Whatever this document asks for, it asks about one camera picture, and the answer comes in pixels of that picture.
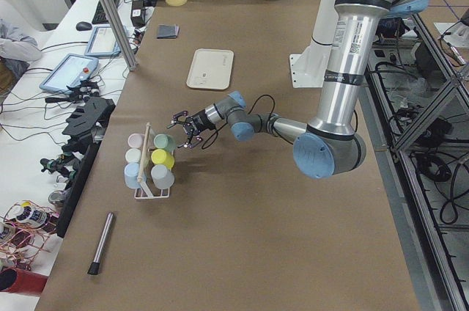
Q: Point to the black computer mouse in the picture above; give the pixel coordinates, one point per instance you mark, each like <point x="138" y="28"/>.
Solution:
<point x="83" y="26"/>

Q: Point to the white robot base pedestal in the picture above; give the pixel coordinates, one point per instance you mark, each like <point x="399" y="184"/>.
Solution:
<point x="307" y="70"/>

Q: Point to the green cup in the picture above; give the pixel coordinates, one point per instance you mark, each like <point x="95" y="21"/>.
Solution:
<point x="165" y="142"/>

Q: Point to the metal cylinder brush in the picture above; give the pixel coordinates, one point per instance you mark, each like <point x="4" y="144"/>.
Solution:
<point x="94" y="267"/>

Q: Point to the blue teach pendant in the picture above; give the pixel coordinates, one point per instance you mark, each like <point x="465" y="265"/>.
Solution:
<point x="70" y="72"/>
<point x="102" y="43"/>

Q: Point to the folded grey cloth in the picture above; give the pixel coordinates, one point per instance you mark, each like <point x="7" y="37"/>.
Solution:
<point x="167" y="31"/>

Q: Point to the grey-blue cup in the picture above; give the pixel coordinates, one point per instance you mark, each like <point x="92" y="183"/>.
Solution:
<point x="162" y="177"/>

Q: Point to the seated person grey jacket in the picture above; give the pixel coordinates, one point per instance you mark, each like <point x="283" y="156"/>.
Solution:
<point x="18" y="50"/>

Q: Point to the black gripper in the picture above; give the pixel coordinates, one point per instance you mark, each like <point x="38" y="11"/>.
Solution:
<point x="198" y="122"/>

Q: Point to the aluminium frame post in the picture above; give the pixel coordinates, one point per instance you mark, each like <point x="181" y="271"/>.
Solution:
<point x="119" y="32"/>

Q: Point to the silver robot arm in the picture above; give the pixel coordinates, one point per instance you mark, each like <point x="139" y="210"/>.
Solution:
<point x="327" y="144"/>

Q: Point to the pink cup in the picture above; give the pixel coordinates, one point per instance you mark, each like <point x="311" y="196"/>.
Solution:
<point x="136" y="140"/>

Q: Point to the yellow cup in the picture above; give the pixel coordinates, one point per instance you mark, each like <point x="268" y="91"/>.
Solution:
<point x="163" y="157"/>

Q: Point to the cream rabbit tray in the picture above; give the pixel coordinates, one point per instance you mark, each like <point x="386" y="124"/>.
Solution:
<point x="210" y="69"/>

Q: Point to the white wire cup rack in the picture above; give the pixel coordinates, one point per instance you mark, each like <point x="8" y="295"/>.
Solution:
<point x="147" y="189"/>

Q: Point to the pale mint cup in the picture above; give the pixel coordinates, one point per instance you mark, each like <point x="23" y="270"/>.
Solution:
<point x="133" y="155"/>

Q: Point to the light blue cup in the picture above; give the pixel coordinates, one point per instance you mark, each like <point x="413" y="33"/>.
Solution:
<point x="131" y="172"/>

